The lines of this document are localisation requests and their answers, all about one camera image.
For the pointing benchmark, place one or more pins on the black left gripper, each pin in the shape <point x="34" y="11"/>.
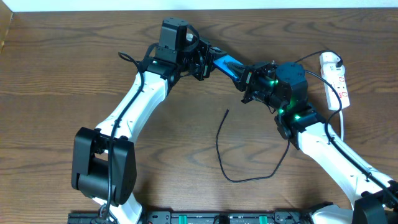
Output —
<point x="206" y="62"/>

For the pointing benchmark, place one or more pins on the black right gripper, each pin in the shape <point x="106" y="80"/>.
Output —
<point x="249" y="80"/>

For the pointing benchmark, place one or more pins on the blue screen smartphone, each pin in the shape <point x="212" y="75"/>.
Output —
<point x="221" y="63"/>

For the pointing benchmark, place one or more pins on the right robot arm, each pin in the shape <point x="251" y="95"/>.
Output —
<point x="372" y="194"/>

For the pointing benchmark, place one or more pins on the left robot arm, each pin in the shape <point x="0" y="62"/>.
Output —
<point x="104" y="161"/>

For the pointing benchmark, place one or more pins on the white power strip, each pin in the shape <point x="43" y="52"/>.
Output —
<point x="335" y="76"/>

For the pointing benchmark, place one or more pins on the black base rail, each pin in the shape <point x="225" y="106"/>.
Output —
<point x="167" y="217"/>

